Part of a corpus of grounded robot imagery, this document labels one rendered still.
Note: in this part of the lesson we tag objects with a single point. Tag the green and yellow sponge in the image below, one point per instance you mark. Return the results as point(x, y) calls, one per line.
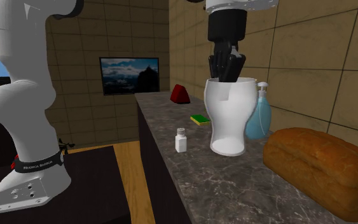
point(199, 119)

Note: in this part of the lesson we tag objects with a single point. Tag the blue soap dispenser bottle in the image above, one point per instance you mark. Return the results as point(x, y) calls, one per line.
point(259, 119)

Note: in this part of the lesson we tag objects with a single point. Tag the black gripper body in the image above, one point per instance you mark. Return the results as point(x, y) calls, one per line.
point(227, 26)

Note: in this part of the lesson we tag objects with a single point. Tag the dark robot stand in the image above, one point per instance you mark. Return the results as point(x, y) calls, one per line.
point(98, 192)

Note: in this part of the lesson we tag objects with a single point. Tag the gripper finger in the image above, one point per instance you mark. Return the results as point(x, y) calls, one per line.
point(235, 66)
point(218, 63)

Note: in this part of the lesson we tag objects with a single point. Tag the tall white glass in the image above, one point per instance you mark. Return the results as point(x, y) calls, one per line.
point(229, 118)

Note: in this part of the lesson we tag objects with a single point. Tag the framed mountain wall picture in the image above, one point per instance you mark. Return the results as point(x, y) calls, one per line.
point(129, 76)

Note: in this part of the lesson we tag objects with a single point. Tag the red wedge-shaped object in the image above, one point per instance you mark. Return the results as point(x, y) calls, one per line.
point(179, 94)

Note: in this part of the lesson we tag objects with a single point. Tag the brown bread loaf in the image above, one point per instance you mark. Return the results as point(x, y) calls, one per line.
point(318, 167)

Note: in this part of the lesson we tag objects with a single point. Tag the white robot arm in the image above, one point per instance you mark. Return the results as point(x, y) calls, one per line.
point(20, 93)

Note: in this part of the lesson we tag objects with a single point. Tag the white salt shaker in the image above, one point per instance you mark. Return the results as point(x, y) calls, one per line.
point(181, 143)

